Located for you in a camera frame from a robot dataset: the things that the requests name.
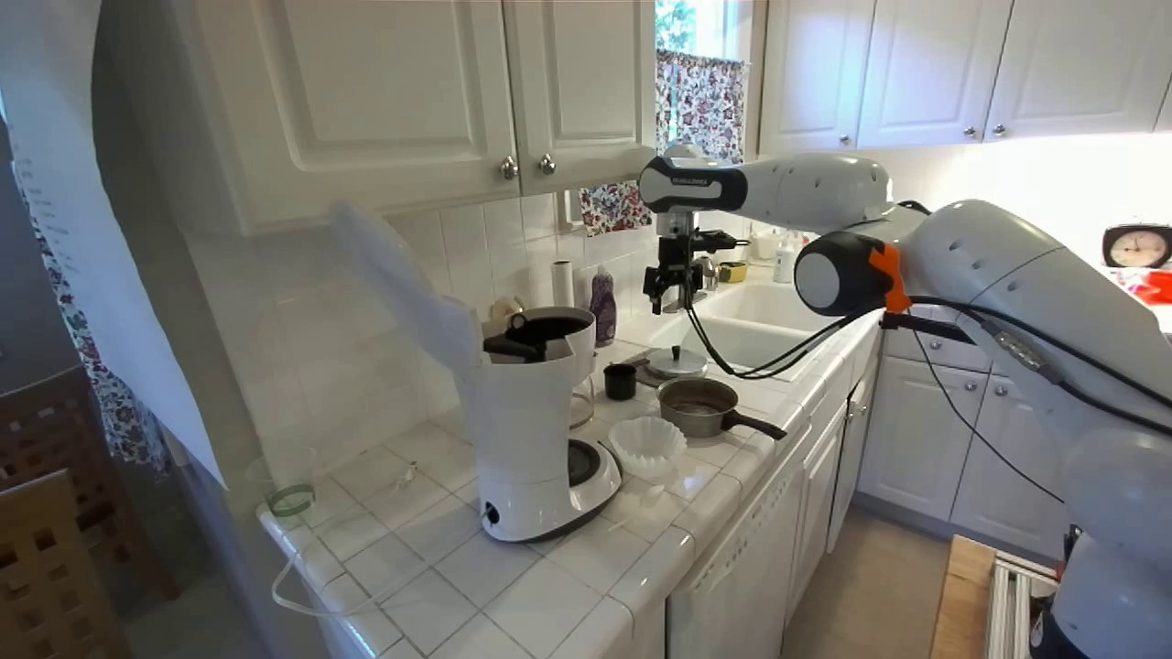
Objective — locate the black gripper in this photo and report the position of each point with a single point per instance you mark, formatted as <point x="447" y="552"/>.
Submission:
<point x="681" y="254"/>

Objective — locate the metal pot lid black knob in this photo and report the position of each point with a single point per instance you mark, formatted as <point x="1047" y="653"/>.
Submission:
<point x="677" y="363"/>

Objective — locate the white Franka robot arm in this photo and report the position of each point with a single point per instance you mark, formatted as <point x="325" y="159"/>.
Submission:
<point x="1036" y="295"/>

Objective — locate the purple bottle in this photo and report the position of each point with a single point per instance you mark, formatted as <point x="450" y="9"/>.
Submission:
<point x="602" y="314"/>

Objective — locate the white sink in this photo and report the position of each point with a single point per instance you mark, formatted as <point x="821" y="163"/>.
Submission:
<point x="754" y="314"/>

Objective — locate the dark cup on counter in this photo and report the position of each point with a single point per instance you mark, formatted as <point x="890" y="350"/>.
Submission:
<point x="621" y="381"/>

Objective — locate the white bottle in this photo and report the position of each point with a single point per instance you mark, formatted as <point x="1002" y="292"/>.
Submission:
<point x="563" y="284"/>

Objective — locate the glass coffee carafe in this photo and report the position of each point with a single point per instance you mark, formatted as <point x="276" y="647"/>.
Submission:
<point x="585" y="407"/>

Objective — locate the floral window curtain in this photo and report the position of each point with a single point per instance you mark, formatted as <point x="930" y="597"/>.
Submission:
<point x="702" y="114"/>

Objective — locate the metal cabinet knob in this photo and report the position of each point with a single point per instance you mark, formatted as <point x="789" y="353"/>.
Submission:
<point x="507" y="165"/>
<point x="546" y="163"/>

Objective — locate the white coffee maker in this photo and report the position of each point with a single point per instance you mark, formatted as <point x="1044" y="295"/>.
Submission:
<point x="525" y="428"/>

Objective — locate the kitchen window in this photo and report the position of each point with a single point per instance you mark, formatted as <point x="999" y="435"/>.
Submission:
<point x="698" y="24"/>

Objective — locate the white counter base cabinet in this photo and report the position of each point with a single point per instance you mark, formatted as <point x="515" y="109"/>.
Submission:
<point x="745" y="588"/>

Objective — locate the white corner base cabinets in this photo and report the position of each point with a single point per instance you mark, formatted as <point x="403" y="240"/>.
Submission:
<point x="964" y="452"/>

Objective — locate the white upper cabinet two knobs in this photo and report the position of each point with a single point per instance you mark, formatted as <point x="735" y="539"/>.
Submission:
<point x="391" y="98"/>

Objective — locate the white upper cabinet three doors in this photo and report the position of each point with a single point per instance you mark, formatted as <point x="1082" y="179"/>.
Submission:
<point x="955" y="60"/>

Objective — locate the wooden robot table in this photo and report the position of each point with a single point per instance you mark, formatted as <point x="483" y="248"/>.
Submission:
<point x="964" y="597"/>

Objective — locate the green rubber band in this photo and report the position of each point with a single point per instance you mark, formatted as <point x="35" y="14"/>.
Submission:
<point x="276" y="498"/>

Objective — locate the black alarm clock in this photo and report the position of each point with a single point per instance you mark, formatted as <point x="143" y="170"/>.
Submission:
<point x="1138" y="248"/>

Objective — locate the red item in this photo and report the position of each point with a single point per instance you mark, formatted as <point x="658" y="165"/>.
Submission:
<point x="1157" y="292"/>

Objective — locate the white curtain floral edge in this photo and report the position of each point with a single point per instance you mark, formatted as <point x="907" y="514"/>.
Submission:
<point x="73" y="186"/>

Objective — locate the wooden lattice chair back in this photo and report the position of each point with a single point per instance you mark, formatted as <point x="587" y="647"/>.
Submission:
<point x="50" y="572"/>

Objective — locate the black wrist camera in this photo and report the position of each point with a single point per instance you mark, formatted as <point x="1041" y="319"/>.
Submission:
<point x="724" y="242"/>

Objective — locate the black camera on stand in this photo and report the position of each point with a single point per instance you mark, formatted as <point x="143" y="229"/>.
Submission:
<point x="926" y="326"/>

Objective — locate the aluminium base frame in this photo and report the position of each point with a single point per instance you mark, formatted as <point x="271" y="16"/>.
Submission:
<point x="1016" y="610"/>

